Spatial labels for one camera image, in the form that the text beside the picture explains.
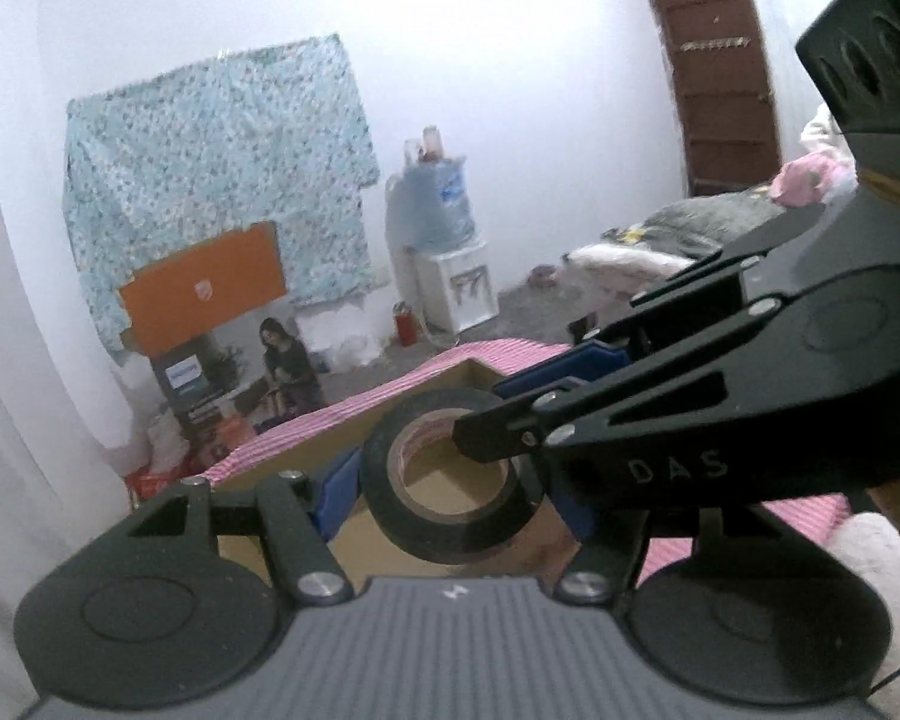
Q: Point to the white water dispenser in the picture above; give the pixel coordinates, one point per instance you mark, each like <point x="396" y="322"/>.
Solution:
<point x="457" y="292"/>

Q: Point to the orange flap printed carton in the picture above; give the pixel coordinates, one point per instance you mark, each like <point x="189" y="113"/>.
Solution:
<point x="202" y="292"/>

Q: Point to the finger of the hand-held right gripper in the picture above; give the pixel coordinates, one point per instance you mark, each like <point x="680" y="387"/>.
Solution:
<point x="682" y="292"/>
<point x="675" y="457"/>

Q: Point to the red fire extinguisher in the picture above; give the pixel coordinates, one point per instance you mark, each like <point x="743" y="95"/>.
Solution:
<point x="405" y="326"/>

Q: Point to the black tape roll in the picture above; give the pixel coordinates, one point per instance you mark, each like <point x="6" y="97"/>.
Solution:
<point x="420" y="517"/>

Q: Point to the brown cardboard box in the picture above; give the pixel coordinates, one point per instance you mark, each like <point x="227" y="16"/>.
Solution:
<point x="360" y="551"/>

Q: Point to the white plastic bag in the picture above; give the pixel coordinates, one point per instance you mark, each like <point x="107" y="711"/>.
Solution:
<point x="166" y="442"/>

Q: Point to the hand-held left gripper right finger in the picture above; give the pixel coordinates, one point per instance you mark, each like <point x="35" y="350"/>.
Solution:
<point x="579" y="514"/>

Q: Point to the brown wooden door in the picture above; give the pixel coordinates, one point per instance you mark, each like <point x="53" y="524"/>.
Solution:
<point x="720" y="75"/>

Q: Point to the pink plush toy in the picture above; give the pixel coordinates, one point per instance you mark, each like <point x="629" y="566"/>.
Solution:
<point x="802" y="180"/>

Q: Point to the red bag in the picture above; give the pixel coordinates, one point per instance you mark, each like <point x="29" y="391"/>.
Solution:
<point x="150" y="484"/>

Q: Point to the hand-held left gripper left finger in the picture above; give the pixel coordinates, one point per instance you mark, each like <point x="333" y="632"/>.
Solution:
<point x="341" y="491"/>

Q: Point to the white curtain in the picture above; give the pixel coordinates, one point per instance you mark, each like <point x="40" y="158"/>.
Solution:
<point x="0" y="390"/>

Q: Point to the grey folded blanket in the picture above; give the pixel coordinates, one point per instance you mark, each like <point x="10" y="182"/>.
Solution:
<point x="712" y="221"/>

